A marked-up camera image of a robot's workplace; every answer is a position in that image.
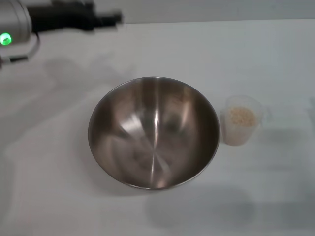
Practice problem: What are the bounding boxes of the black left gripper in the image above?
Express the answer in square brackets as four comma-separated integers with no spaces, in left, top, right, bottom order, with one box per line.
[27,0,124,33]

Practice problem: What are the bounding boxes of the stainless steel bowl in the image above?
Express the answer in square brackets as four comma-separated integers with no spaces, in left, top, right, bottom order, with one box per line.
[88,76,221,190]

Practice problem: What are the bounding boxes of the white rice grains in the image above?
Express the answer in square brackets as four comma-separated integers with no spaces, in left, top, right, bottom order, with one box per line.
[225,106,256,146]

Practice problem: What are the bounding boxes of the clear plastic measuring cup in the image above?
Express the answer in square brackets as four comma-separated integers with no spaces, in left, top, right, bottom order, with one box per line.
[220,95,272,147]

